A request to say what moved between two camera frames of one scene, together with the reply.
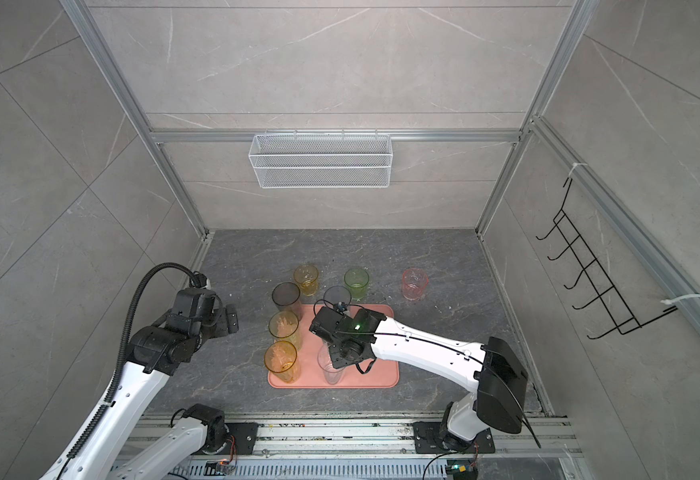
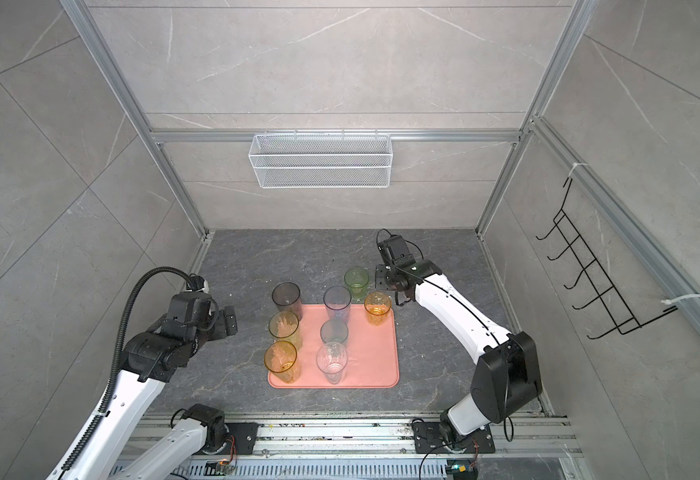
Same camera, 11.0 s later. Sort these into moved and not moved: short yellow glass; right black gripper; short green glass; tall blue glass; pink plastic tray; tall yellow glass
Moved: short yellow glass; right black gripper
Not moved: pink plastic tray; tall yellow glass; tall blue glass; short green glass
